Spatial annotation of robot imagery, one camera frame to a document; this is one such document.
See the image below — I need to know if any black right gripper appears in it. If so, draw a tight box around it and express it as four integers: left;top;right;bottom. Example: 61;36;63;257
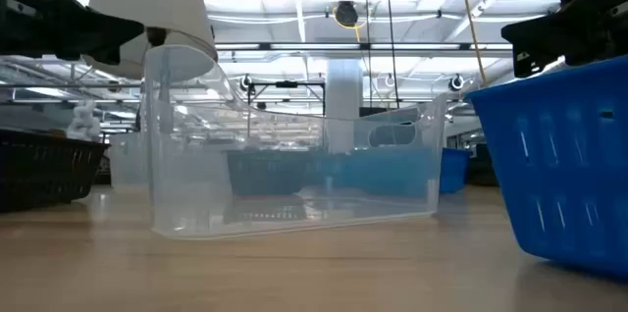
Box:
500;0;628;79

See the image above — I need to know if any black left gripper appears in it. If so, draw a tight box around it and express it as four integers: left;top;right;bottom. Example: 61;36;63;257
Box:
0;0;145;66

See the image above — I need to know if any white bumpy object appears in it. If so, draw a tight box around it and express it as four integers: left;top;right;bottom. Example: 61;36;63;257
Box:
65;100;103;142

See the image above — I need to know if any large black perforated crate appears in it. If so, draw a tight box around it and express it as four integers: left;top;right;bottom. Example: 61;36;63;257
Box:
464;142;499;187

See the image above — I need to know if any small blue plastic bin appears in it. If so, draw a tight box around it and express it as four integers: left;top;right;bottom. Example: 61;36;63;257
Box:
313;147;472;200

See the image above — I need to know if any white square pillar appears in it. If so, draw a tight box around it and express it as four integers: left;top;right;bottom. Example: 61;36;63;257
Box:
325;59;365;155

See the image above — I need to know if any yellow cable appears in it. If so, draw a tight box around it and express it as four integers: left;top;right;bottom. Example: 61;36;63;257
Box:
455;0;488;88

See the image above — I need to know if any thin black hanging cable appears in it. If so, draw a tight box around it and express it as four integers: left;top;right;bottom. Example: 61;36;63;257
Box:
363;0;370;107

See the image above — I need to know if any black metal stand frame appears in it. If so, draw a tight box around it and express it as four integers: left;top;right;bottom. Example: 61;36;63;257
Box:
246;79;328;139

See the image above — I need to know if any black and yellow cable reel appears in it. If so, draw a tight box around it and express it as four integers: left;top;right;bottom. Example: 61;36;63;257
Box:
331;0;363;43

